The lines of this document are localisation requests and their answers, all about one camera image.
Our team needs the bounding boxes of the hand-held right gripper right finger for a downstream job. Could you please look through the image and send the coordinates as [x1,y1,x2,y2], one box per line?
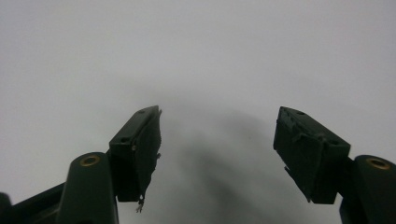
[273,105,352,205]

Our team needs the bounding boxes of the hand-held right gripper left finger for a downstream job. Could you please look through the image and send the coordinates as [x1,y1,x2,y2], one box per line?
[108,105,163,214]

